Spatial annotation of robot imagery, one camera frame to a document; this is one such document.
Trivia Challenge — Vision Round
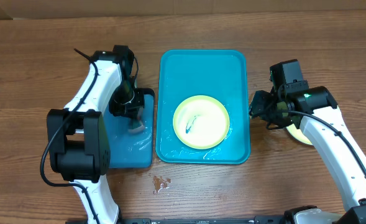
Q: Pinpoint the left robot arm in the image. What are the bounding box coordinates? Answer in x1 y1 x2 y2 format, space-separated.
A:
39 45 145 223

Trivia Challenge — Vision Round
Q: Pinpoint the black tray with water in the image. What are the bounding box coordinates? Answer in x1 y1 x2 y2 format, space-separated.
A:
103 88 155 169

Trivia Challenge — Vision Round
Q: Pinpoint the teal plastic serving tray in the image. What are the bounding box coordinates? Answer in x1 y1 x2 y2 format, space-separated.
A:
155 50 250 165

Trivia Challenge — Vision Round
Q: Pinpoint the yellow-green plate top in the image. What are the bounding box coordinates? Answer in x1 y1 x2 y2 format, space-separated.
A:
173 95 230 150

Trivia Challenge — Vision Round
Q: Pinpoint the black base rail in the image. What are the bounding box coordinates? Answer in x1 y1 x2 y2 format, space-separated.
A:
116 215 290 224

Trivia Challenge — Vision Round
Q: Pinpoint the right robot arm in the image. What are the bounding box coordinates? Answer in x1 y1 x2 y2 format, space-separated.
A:
249 59 366 224

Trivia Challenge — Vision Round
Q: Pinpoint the yellow-green plate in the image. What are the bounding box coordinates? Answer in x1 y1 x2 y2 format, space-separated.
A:
173 95 230 150
286 124 312 146

